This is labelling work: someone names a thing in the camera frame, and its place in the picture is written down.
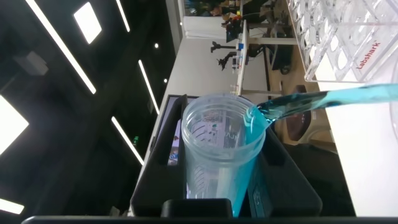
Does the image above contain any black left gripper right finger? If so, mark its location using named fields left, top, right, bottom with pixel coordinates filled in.
left=239, top=127, right=323, bottom=218

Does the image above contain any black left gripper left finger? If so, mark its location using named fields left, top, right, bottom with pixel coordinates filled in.
left=130, top=94, right=189, bottom=217

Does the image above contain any blue pigment test tube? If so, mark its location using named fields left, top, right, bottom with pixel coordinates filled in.
left=180, top=93, right=267, bottom=217

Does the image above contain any clear plastic tube rack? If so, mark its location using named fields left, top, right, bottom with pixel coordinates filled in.
left=285, top=0, right=398, bottom=83

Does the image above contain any large display screen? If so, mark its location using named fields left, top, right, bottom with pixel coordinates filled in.
left=167, top=119, right=183, bottom=166

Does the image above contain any brown topped plastic stool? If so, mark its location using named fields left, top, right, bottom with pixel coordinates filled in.
left=284, top=83, right=313, bottom=142

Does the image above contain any long white lab desk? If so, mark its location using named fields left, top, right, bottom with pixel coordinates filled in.
left=231, top=18, right=299, bottom=96

